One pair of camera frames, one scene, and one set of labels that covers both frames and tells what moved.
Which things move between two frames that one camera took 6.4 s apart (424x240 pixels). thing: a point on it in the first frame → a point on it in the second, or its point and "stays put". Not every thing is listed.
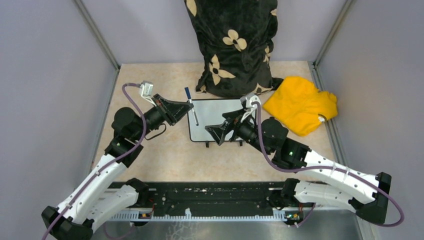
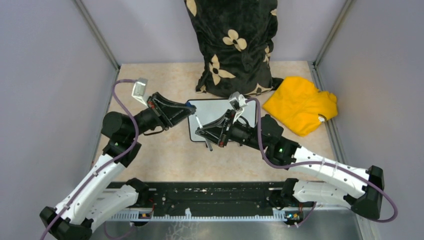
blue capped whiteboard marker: [193, 111] → [199, 122]
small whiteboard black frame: [209, 112] stays put
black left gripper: [172, 111] stays put
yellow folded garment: [300, 106] stays put
